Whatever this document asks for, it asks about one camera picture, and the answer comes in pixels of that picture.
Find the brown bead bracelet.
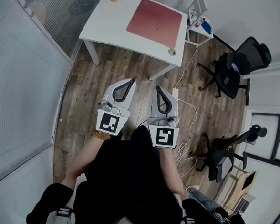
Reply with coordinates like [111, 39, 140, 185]
[92, 129, 112, 141]

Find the person's black clothing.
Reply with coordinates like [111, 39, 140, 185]
[26, 117, 233, 224]

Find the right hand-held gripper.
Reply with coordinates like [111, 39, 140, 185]
[144, 85, 183, 151]

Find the pink mouse pad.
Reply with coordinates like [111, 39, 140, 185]
[125, 0, 184, 44]

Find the blue cloth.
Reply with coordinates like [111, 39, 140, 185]
[201, 20, 213, 35]

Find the white desk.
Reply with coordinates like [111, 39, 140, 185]
[76, 0, 189, 84]

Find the wooden crate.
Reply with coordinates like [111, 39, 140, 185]
[214, 163, 259, 213]

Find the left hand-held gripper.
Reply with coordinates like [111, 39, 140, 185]
[95, 76, 137, 138]

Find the red and white bottle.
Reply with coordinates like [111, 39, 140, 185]
[194, 17, 206, 29]

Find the black framed board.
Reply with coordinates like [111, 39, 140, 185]
[242, 111, 280, 170]

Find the white side shelf rack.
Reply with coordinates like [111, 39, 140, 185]
[175, 0, 217, 49]

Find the black mesh office chair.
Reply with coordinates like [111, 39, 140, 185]
[194, 32, 274, 102]

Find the person's right forearm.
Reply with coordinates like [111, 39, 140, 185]
[156, 147, 188, 197]

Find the black and grey office chair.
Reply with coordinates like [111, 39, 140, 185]
[189, 120, 268, 186]

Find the person's left forearm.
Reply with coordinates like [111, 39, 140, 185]
[60, 129, 111, 192]

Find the white harness strap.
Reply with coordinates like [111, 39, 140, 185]
[45, 171, 87, 224]
[171, 193, 206, 224]

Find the white cable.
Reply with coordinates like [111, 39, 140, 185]
[168, 45, 205, 179]

